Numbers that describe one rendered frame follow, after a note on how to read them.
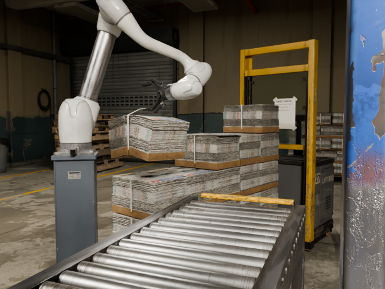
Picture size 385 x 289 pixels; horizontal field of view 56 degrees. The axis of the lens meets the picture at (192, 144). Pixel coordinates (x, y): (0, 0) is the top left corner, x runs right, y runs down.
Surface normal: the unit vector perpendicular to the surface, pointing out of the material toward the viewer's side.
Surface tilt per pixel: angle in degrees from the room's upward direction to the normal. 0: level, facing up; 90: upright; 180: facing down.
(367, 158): 90
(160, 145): 100
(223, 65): 90
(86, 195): 90
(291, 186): 90
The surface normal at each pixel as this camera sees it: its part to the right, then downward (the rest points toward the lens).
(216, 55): -0.36, 0.07
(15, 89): 0.93, 0.03
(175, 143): 0.73, 0.22
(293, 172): -0.65, 0.05
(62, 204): 0.19, 0.07
